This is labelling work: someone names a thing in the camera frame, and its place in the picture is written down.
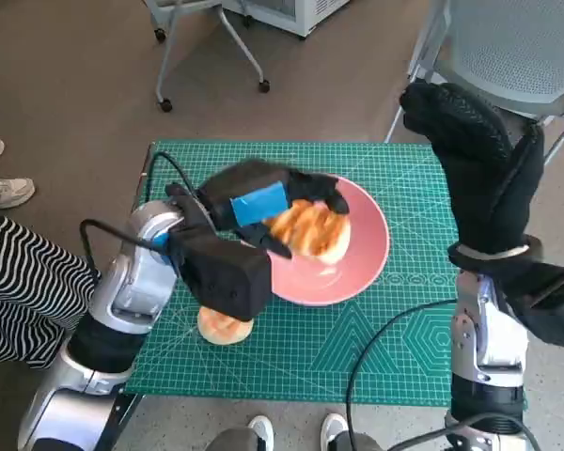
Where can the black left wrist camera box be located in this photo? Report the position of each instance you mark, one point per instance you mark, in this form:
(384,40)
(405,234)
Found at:
(225,282)

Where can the grey mesh chair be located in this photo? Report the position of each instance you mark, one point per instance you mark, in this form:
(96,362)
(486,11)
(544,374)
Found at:
(521,47)

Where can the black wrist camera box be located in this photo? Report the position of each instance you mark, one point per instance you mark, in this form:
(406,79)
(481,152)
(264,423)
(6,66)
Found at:
(550,310)
(225,282)

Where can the black table frame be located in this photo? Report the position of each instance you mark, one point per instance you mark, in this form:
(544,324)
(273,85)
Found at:
(129,411)

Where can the grey chair frame with casters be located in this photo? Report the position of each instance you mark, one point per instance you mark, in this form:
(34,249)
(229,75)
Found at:
(242,40)

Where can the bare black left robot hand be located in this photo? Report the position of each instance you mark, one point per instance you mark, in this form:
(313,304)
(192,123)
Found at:
(244,188)

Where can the white shoe with black trim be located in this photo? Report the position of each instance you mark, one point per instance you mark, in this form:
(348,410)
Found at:
(261,432)
(333,430)

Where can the oblong striped toy bread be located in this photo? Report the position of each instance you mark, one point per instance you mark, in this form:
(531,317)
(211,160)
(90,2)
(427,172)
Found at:
(315,230)

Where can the green cutting mat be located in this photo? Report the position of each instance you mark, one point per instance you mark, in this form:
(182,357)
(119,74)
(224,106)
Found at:
(310,366)

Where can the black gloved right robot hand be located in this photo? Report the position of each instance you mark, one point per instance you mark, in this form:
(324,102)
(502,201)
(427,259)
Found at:
(489,188)

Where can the pink bowl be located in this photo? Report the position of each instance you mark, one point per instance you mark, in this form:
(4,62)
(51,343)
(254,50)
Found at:
(362,263)

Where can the grey knee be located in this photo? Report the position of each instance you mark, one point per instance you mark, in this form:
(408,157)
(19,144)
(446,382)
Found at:
(357,444)
(232,441)

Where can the person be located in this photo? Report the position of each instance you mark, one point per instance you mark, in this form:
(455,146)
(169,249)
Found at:
(23,282)

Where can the round toy bread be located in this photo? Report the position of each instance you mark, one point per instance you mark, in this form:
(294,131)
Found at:
(221,331)

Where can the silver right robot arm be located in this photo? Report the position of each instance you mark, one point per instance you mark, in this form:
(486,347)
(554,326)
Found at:
(489,343)

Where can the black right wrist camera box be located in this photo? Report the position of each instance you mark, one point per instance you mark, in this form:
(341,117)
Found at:
(550,310)

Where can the white cabinet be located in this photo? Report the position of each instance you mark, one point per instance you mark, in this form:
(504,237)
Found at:
(305,14)

